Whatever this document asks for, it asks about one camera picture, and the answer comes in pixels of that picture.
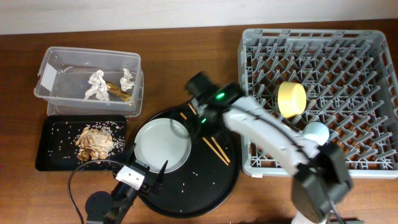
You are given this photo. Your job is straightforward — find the wooden chopstick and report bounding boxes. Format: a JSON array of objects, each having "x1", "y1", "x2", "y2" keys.
[
  {"x1": 180, "y1": 112, "x2": 229, "y2": 166},
  {"x1": 211, "y1": 137, "x2": 231, "y2": 163}
]

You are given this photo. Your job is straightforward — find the blue plastic cup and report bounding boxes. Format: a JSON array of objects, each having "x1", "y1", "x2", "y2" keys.
[{"x1": 303, "y1": 122, "x2": 330, "y2": 146}]

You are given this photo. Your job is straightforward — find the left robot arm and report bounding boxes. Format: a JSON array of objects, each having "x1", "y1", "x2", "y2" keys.
[{"x1": 85, "y1": 149, "x2": 168, "y2": 223}]

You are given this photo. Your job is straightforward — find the black rectangular tray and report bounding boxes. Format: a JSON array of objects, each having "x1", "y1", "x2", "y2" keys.
[{"x1": 35, "y1": 114, "x2": 127, "y2": 171}]

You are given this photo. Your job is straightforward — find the clear plastic bin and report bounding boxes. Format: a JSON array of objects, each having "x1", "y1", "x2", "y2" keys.
[{"x1": 34, "y1": 47, "x2": 144, "y2": 118}]

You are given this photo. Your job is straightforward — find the round black tray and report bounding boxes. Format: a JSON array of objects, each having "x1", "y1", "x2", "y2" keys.
[{"x1": 131, "y1": 106, "x2": 239, "y2": 218}]

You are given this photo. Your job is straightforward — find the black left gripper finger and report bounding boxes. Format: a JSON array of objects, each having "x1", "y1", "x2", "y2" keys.
[
  {"x1": 119, "y1": 143, "x2": 136, "y2": 165},
  {"x1": 154, "y1": 161, "x2": 168, "y2": 195}
]

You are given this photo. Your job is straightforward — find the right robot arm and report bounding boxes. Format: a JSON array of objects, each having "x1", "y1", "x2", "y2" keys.
[{"x1": 185, "y1": 72, "x2": 353, "y2": 223}]

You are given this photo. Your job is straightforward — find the food scraps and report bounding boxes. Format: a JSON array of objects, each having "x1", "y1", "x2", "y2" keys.
[{"x1": 76, "y1": 128, "x2": 113, "y2": 162}]

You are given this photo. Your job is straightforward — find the white napkin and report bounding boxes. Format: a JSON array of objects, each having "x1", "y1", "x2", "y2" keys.
[
  {"x1": 120, "y1": 68, "x2": 135, "y2": 91},
  {"x1": 84, "y1": 70, "x2": 109, "y2": 101}
]

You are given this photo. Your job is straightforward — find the grey dishwasher rack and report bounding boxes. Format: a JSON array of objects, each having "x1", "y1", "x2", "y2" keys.
[{"x1": 238, "y1": 29, "x2": 397, "y2": 179}]

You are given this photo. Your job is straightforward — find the white round plate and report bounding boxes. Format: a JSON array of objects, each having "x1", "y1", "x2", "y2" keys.
[{"x1": 134, "y1": 118, "x2": 192, "y2": 173}]

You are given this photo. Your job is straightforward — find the yellow bowl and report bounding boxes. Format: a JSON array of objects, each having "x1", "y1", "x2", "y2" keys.
[{"x1": 277, "y1": 82, "x2": 307, "y2": 118}]

